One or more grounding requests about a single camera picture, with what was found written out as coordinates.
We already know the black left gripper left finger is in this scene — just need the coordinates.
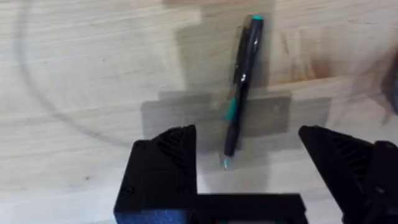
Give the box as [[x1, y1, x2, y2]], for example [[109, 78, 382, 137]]
[[113, 124, 198, 224]]

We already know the black pen with teal accents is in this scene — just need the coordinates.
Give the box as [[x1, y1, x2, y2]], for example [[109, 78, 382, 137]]
[[222, 14, 265, 170]]

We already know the grey soft zip bag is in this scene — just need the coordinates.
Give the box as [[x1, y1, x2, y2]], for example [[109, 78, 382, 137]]
[[381, 46, 398, 116]]

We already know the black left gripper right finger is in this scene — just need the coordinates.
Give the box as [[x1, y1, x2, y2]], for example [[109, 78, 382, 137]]
[[298, 124, 398, 224]]

